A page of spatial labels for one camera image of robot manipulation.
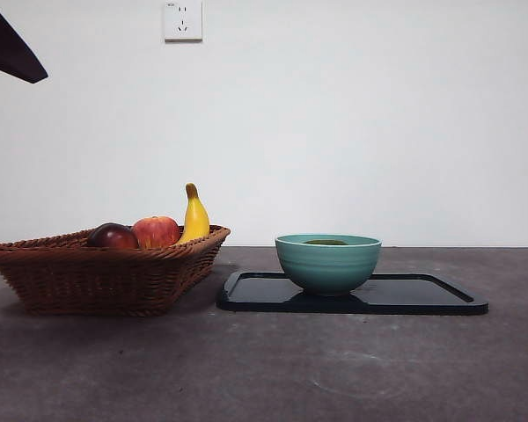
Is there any teal ceramic bowl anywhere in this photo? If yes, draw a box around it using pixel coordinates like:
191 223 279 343
275 233 384 298

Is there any dark red apple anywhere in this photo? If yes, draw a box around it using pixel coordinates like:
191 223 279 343
85 222 141 251

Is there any red yellow apple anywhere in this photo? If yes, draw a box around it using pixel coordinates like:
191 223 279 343
131 215 183 251

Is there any brown wicker basket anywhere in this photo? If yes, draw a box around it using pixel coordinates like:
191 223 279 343
0 224 232 319

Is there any yellow banana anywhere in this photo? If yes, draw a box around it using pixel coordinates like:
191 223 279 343
175 182 212 246

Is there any dark rectangular tray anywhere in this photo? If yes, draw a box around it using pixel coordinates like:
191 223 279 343
215 270 490 317

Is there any white wall socket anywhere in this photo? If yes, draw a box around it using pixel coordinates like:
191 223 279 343
164 1 204 44

